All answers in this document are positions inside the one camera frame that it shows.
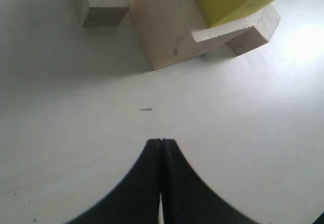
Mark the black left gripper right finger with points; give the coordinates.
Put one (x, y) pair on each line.
(185, 196)

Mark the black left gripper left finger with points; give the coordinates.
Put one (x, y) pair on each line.
(136, 198)

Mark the large wooden cube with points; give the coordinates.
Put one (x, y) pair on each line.
(173, 31)

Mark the small wooden cube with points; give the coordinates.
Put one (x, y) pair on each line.
(100, 13)

